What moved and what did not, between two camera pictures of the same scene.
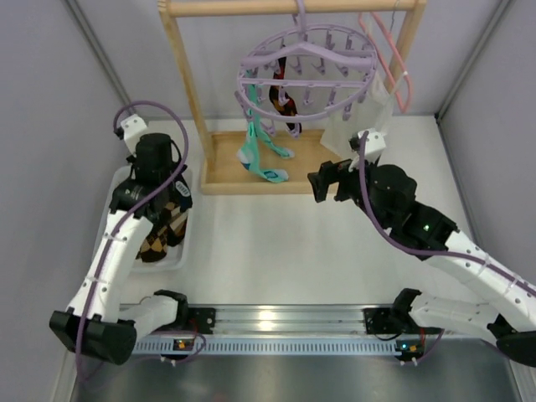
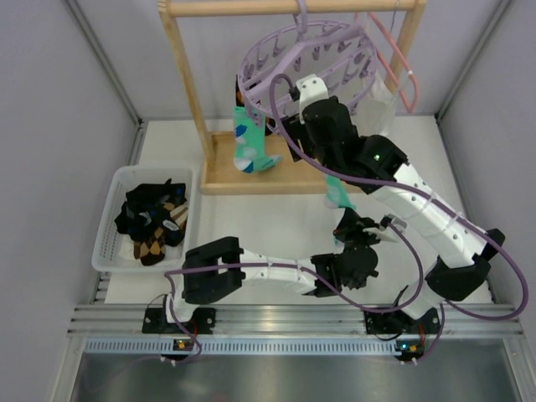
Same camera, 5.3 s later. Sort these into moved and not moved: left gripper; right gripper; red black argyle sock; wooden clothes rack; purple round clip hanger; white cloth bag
Moved: right gripper; red black argyle sock; left gripper
Not moved: purple round clip hanger; white cloth bag; wooden clothes rack
